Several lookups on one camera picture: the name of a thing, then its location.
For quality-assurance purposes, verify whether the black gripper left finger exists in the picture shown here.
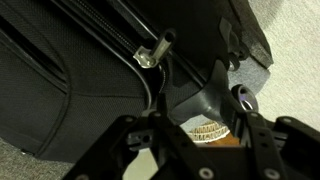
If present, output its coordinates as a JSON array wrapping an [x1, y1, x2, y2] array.
[[61, 93, 218, 180]]

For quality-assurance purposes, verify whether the orange patterned cushion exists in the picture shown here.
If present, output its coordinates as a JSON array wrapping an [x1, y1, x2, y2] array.
[[186, 120, 242, 148]]

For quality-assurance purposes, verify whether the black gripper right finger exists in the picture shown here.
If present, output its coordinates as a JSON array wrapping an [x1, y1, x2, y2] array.
[[229, 99, 320, 180]]

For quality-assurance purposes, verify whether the black fabric wheeled suitcase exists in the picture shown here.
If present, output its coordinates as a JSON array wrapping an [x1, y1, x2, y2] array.
[[0, 0, 261, 164]]

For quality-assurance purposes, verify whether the beige carpet rug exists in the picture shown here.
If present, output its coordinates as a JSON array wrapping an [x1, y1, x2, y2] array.
[[121, 0, 320, 180]]

